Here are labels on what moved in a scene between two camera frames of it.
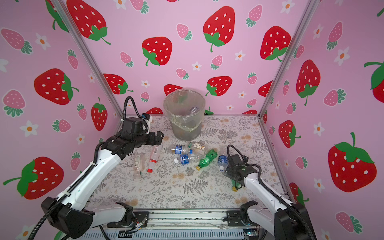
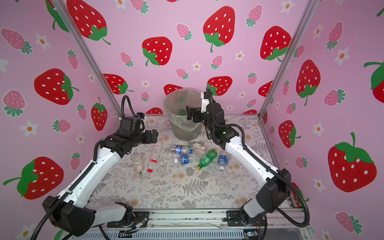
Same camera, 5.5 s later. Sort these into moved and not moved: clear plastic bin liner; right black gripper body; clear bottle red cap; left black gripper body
Moved: right black gripper body
Not moved: clear plastic bin liner; clear bottle red cap; left black gripper body
